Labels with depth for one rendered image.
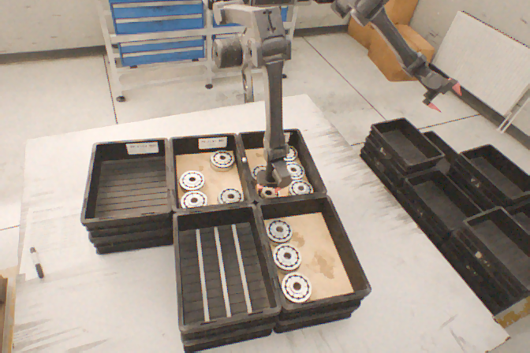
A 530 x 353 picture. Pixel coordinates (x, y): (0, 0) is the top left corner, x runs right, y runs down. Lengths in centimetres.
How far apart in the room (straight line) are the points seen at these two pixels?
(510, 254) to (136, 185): 189
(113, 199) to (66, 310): 40
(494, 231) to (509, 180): 50
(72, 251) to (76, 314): 25
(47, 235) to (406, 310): 141
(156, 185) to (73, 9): 271
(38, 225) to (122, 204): 36
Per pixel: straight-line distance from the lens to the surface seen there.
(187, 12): 308
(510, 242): 229
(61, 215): 164
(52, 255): 154
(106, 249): 146
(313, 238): 135
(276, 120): 110
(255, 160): 156
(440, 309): 157
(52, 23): 398
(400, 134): 256
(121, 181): 151
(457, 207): 244
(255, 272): 125
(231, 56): 215
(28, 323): 145
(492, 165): 271
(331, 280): 129
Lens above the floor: 194
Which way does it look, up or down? 44 degrees down
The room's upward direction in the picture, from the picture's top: 9 degrees clockwise
